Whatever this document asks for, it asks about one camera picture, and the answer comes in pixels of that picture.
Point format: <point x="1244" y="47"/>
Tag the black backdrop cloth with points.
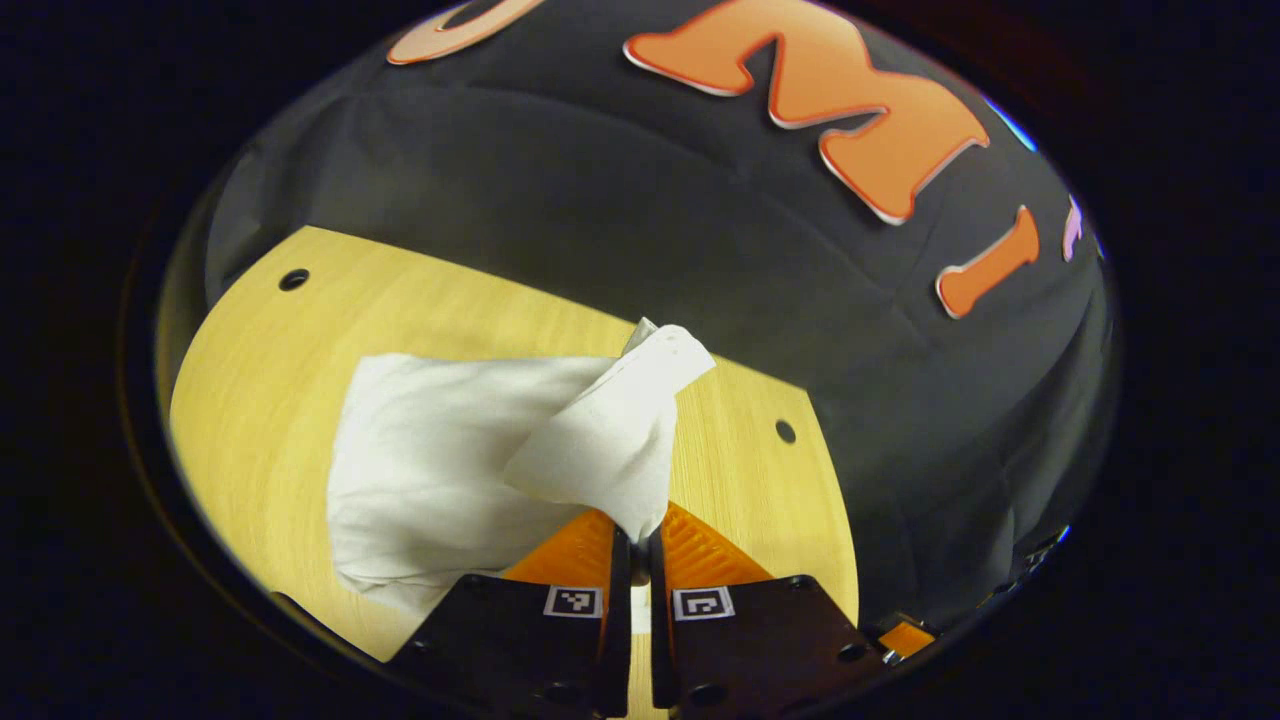
<point x="650" y="220"/>

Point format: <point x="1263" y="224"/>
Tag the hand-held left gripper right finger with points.
<point x="660" y="640"/>

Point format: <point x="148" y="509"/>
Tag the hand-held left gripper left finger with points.
<point x="615" y="640"/>

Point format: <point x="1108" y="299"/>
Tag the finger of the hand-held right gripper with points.
<point x="908" y="640"/>

